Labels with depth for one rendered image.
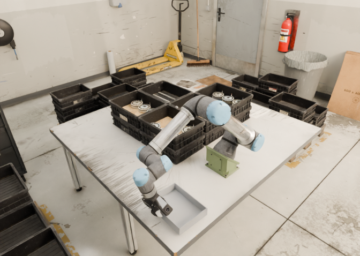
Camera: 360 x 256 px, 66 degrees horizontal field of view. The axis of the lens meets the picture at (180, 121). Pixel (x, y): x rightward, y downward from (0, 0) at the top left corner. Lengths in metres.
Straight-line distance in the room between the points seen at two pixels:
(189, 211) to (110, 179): 0.57
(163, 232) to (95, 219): 1.18
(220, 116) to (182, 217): 0.59
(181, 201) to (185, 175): 0.23
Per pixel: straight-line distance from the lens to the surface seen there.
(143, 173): 1.28
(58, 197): 2.94
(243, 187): 1.79
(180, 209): 1.62
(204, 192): 1.73
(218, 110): 1.36
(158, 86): 2.61
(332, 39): 4.52
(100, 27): 5.30
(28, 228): 2.24
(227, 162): 1.76
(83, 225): 2.62
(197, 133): 1.93
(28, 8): 4.85
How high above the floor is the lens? 1.92
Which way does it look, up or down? 31 degrees down
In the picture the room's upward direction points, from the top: 2 degrees counter-clockwise
